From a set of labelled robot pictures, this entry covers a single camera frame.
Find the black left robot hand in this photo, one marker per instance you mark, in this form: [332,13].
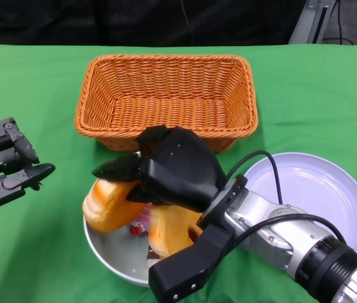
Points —
[7,183]

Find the pink striped cake piece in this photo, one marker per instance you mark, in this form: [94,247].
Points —
[143,221]

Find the orange wicker basket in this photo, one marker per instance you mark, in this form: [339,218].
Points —
[165,104]

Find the pale grey-green bowl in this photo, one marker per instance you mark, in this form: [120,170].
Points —
[112,249]

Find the pale lavender plate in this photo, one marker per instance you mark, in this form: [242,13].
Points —
[317,195]

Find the green tablecloth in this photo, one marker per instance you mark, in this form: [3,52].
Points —
[23,79]

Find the grey metal stand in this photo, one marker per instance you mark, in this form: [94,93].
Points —
[306,25]

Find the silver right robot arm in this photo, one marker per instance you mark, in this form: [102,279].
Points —
[260,214]

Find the black cloth backdrop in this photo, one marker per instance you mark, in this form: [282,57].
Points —
[70,22]

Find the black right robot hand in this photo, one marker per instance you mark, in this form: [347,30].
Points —
[181,170]

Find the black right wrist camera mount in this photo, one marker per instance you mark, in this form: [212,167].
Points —
[191,262]

